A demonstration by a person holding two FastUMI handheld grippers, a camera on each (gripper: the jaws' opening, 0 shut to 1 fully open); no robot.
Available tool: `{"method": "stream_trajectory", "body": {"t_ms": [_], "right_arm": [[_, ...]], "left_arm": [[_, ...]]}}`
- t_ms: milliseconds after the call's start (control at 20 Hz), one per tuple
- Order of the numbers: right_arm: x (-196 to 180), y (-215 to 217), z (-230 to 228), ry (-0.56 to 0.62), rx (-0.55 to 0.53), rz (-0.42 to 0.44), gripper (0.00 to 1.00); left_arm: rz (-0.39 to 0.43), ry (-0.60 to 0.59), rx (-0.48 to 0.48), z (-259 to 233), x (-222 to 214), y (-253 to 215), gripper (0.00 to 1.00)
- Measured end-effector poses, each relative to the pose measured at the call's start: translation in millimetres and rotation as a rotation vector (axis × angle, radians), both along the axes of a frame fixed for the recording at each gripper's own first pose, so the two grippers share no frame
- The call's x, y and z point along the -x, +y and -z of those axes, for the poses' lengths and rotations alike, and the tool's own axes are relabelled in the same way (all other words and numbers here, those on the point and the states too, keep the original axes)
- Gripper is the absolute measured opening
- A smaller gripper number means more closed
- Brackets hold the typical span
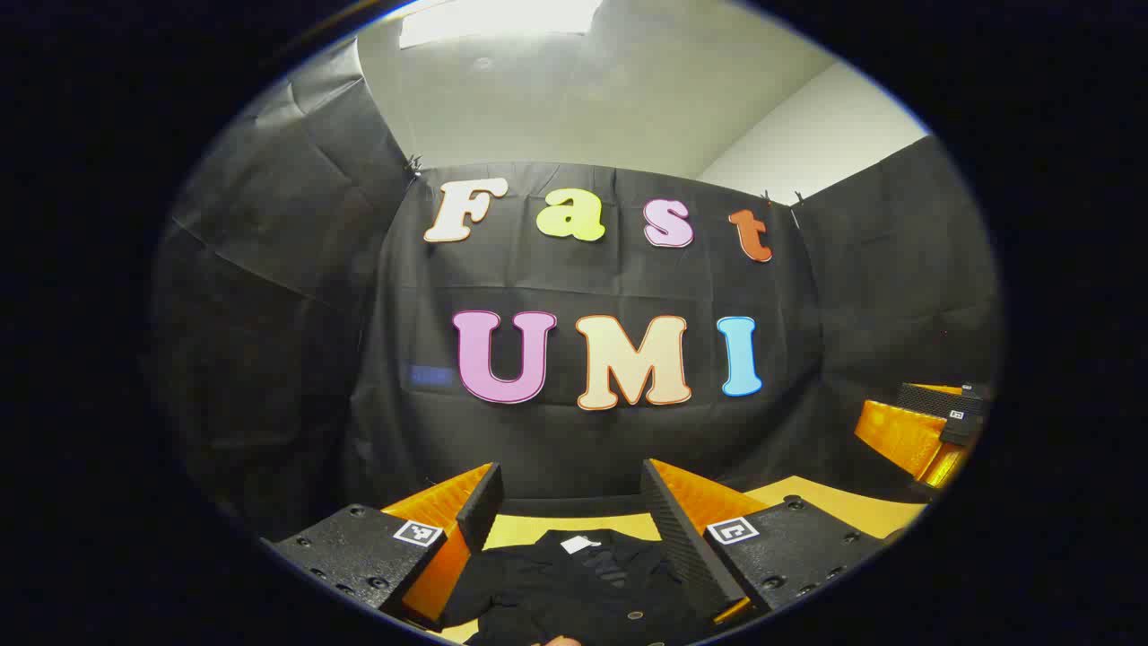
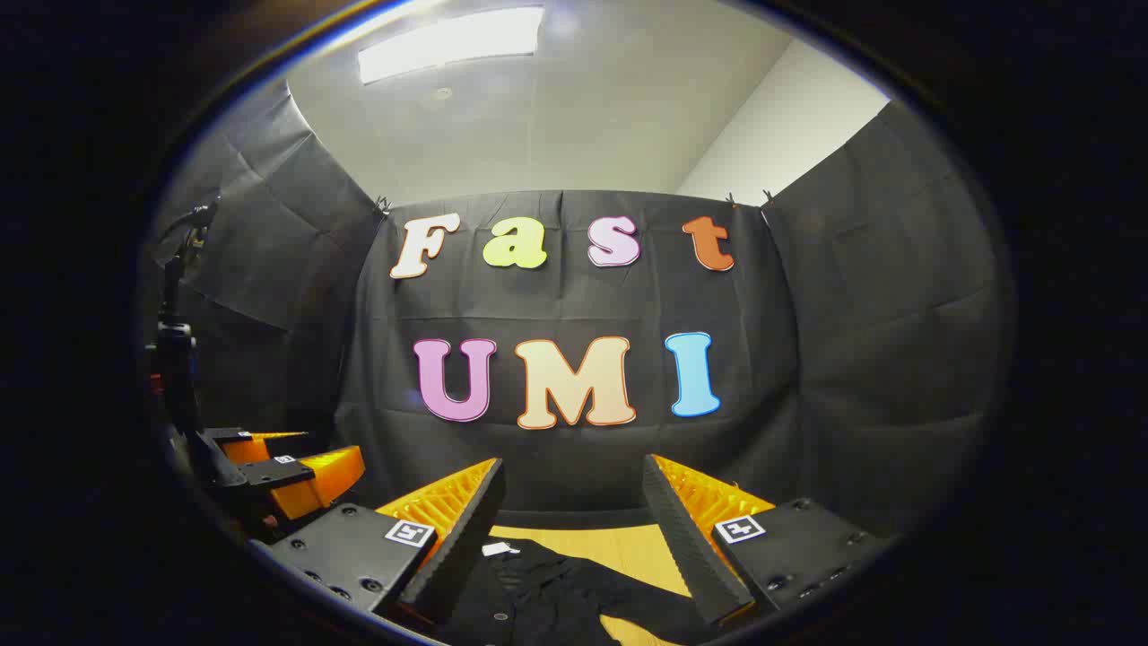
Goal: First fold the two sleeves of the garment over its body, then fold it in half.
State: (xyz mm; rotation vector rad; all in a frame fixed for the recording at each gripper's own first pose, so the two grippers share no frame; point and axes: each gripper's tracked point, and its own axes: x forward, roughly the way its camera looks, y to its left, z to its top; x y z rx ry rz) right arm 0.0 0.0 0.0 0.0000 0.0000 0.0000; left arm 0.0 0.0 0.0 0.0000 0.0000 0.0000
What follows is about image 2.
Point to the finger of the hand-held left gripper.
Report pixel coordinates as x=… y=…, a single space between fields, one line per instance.
x=314 y=484
x=235 y=441

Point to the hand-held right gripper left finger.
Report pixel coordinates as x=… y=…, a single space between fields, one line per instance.
x=462 y=547

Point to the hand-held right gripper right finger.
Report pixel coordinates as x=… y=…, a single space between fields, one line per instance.
x=691 y=547

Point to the black buttoned shirt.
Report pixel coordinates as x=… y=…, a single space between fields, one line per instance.
x=547 y=592

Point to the black backdrop cloth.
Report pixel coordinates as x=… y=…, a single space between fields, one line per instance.
x=574 y=305

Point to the ceiling light panel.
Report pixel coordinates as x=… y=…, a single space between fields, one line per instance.
x=448 y=45

